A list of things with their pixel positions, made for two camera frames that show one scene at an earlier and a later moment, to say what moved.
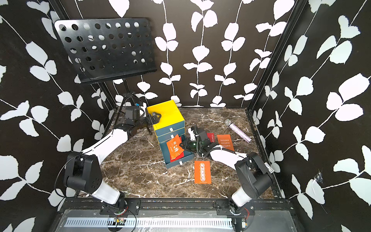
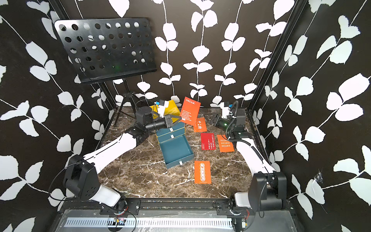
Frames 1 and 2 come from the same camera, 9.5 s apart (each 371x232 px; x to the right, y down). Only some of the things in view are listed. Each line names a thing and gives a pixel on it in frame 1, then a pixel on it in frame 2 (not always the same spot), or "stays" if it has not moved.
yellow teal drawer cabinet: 171,123 stays
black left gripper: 155,120 -> 176,122
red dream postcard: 180,155 -> 190,110
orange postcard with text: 225,141 stays
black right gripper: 187,147 -> 220,119
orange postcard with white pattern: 202,172 stays
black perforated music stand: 101,50 stays
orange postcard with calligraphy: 174,147 -> 200,125
